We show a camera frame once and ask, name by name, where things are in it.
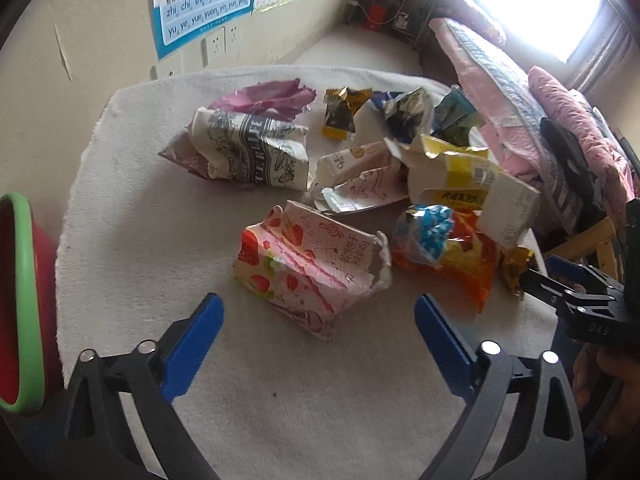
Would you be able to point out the red bin with green rim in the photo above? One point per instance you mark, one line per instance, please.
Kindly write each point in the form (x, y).
(42, 285)

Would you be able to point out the gold foil wrapper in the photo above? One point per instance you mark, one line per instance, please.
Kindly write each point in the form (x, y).
(512, 265)

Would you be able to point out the white wall socket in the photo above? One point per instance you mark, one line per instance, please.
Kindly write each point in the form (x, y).
(212, 49)
(231, 38)

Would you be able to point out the silver crumpled wrapper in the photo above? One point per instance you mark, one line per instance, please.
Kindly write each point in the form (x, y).
(407, 110)

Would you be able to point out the pink pillow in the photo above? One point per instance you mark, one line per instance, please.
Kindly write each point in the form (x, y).
(475, 10)

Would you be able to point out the red box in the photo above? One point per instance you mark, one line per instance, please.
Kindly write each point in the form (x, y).
(375, 16)

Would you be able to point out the strawberry print milk carton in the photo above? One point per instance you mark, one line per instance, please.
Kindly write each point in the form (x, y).
(300, 270)

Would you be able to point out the beige curtain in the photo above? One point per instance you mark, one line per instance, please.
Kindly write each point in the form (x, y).
(610, 55)

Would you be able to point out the blue wall poster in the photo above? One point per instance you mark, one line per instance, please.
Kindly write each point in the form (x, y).
(200, 0)

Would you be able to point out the bed with pink quilt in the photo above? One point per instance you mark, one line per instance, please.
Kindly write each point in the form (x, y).
(490, 90)

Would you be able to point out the wooden frame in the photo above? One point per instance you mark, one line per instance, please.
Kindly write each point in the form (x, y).
(585, 242)

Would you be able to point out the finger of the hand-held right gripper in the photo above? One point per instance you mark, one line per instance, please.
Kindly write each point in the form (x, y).
(565, 266)
(545, 290)

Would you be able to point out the black cloth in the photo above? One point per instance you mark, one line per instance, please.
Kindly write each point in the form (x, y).
(570, 175)

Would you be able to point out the pink and white carton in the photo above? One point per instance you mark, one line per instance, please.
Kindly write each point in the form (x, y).
(350, 165)

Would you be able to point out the white towel mat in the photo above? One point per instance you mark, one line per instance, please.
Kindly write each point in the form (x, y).
(150, 210)

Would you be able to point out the person's right hand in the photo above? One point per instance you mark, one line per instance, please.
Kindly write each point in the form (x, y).
(597, 375)

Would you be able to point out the purple crumpled wrapper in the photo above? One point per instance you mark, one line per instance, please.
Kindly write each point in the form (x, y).
(265, 97)

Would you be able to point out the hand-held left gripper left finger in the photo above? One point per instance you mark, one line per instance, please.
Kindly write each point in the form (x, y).
(195, 345)

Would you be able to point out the dark green crumpled wrapper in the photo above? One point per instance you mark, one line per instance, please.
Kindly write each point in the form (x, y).
(455, 115)

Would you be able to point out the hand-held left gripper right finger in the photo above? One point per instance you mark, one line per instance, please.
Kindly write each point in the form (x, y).
(445, 345)

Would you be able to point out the black and white patterned carton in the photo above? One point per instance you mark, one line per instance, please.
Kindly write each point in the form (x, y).
(250, 150)

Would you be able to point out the yellow and white box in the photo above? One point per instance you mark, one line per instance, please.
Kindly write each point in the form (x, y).
(460, 172)

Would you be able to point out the yellow and black candy wrapper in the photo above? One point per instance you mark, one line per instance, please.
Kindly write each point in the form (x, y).
(340, 115)

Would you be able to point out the blue foil wrapper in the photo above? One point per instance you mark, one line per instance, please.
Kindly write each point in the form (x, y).
(382, 97)

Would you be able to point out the orange and blue snack bag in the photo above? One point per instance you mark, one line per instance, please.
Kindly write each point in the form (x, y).
(450, 255)

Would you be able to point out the bright window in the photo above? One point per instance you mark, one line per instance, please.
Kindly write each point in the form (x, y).
(535, 0)

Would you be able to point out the pink floral bolster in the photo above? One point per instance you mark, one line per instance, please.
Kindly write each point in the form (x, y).
(570, 105)

